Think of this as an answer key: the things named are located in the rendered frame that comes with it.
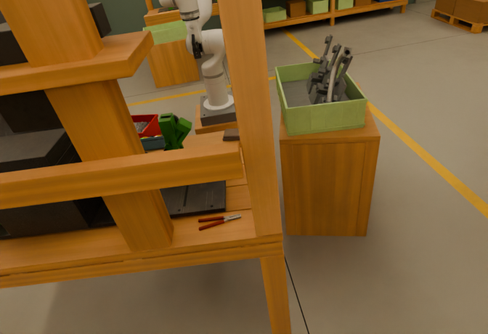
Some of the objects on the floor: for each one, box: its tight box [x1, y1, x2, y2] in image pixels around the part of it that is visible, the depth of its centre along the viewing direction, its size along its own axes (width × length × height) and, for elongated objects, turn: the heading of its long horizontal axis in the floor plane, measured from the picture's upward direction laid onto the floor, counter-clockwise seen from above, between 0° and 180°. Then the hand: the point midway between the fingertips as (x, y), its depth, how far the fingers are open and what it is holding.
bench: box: [0, 147, 291, 334], centre depth 161 cm, size 70×149×88 cm, turn 103°
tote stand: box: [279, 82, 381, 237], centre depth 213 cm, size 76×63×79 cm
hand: (198, 53), depth 143 cm, fingers open, 8 cm apart
